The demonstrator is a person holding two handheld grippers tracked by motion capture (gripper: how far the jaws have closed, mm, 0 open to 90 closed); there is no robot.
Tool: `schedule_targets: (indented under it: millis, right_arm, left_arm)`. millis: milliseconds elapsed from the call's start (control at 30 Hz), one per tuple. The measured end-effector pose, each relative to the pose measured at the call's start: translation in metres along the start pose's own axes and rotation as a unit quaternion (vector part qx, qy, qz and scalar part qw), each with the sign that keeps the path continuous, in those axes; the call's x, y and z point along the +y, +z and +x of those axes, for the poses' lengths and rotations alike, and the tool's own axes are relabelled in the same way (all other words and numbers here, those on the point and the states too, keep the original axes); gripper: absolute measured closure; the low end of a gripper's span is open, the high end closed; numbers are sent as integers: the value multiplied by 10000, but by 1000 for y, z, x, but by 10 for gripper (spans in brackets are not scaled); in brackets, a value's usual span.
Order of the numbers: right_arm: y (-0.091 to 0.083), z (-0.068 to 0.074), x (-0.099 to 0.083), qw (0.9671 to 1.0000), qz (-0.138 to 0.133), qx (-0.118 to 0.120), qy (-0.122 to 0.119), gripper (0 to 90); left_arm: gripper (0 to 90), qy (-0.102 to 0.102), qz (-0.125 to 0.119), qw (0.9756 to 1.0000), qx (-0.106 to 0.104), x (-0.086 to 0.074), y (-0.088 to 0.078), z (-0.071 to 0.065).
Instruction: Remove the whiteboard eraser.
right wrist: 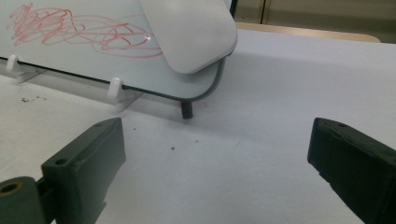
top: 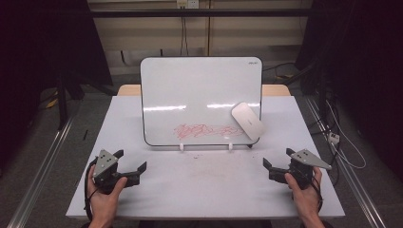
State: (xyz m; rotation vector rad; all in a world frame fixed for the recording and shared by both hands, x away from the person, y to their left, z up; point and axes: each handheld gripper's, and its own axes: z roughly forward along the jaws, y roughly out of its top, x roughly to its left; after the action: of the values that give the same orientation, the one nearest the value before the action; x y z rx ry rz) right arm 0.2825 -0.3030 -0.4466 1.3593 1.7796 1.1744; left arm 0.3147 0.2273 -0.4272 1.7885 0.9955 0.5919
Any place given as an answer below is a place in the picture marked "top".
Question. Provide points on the white wall outlet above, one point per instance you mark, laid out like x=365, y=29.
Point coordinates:
x=187, y=3

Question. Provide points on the black metal stand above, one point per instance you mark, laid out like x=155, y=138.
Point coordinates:
x=62, y=101

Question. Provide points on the metal floor rail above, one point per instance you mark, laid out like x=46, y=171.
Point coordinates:
x=41, y=171
x=355, y=180

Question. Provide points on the white whiteboard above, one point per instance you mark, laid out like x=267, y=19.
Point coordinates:
x=196, y=91

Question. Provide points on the person's left hand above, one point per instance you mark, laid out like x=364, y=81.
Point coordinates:
x=104, y=202

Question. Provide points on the white power plug adapter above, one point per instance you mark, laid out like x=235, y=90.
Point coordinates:
x=333, y=137

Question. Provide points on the white whiteboard eraser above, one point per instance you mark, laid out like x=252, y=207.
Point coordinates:
x=249, y=122

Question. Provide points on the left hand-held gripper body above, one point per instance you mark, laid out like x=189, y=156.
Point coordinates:
x=106, y=163

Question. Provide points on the person's right hand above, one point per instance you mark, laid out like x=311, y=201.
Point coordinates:
x=305, y=199

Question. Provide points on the dark curtain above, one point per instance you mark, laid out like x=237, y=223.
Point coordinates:
x=38, y=47
x=364, y=63

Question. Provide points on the small black floor stick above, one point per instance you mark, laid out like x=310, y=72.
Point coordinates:
x=85, y=134

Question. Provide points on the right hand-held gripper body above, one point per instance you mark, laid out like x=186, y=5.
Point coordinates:
x=301, y=167

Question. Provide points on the black horizontal bar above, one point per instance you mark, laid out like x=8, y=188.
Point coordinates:
x=199, y=13

